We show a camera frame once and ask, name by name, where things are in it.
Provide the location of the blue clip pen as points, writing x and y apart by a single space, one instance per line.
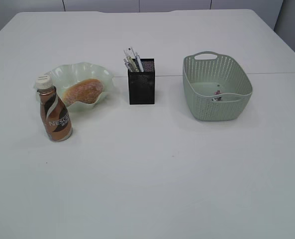
138 60

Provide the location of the green wavy glass plate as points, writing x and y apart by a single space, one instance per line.
66 76

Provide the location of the black clip pen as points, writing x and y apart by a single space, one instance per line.
128 65

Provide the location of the brown coffee bottle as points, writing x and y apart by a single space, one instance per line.
53 112

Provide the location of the sugared bread roll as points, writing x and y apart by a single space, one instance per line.
86 91

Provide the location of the clear plastic ruler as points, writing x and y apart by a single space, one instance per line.
129 52

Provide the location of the green plastic basket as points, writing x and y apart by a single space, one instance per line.
203 77

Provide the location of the black mesh pen holder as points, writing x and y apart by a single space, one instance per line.
141 85

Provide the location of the yellow clip pen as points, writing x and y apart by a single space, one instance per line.
132 64

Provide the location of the large paper ball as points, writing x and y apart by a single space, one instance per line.
217 97

